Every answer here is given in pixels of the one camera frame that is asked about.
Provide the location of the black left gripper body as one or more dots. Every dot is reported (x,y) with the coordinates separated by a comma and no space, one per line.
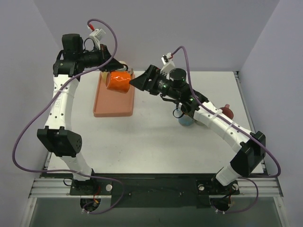
(104,56)

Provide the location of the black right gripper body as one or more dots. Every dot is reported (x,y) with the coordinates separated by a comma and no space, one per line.
(153,79)

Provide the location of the cream coral-pattern mug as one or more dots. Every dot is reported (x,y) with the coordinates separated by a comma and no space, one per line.
(125,67)

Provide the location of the orange black-handled mug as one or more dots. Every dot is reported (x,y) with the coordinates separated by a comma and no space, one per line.
(117,81)

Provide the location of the blue mug orange interior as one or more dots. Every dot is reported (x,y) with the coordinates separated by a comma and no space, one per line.
(184,119)

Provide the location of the pink ghost pumpkin mug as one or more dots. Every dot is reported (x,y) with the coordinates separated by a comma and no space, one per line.
(227,111)

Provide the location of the cream seahorse mug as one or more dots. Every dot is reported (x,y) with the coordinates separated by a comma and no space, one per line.
(201,122)

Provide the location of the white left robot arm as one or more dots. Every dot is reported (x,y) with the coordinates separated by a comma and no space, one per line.
(57,136)

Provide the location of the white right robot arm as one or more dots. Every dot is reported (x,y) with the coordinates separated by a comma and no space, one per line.
(248,146)

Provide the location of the salmon plastic tray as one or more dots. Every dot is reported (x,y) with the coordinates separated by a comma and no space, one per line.
(110,103)

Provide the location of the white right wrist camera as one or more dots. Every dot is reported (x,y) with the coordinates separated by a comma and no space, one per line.
(168,64)

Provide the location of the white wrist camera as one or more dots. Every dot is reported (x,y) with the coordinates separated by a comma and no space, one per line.
(168,64)
(96,37)

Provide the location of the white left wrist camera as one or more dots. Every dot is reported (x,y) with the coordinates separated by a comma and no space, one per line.
(96,37)

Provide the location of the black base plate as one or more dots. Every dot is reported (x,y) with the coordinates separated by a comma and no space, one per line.
(155,190)

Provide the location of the aluminium front rail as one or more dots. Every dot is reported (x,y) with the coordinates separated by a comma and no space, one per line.
(55,188)

